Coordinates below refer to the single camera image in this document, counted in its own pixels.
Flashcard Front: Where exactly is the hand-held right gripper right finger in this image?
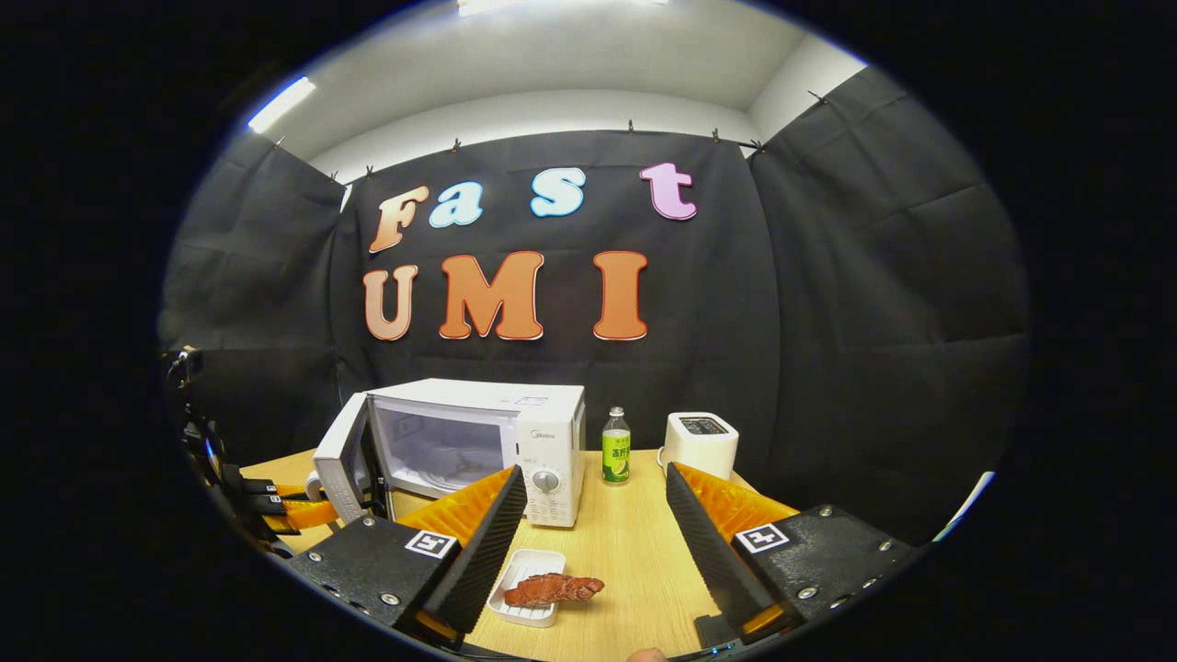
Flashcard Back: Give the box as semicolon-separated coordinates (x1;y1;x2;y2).
664;460;922;650

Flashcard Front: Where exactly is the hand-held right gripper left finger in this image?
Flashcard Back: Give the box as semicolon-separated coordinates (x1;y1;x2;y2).
285;464;530;645

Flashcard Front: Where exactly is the brown roasted meat piece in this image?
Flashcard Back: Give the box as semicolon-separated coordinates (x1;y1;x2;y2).
504;573;606;608

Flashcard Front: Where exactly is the white microwave oven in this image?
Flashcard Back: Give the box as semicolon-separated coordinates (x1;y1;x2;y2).
306;377;588;530

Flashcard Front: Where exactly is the white rectangular plastic tray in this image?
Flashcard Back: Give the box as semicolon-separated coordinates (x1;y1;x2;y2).
487;549;566;629

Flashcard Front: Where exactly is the glass turntable plate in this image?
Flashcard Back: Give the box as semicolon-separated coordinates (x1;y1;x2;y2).
405;451;502;493

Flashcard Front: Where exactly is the cream toaster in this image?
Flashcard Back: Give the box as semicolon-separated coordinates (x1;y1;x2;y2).
657;412;740;481

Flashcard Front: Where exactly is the green label drink bottle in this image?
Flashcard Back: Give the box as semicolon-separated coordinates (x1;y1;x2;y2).
601;406;632;485

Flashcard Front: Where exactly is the white ceiling light tube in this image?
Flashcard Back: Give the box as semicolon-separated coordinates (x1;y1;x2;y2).
246;76;317;134

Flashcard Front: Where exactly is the white ceiling light panel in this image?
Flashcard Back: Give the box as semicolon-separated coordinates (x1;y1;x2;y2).
457;0;668;17

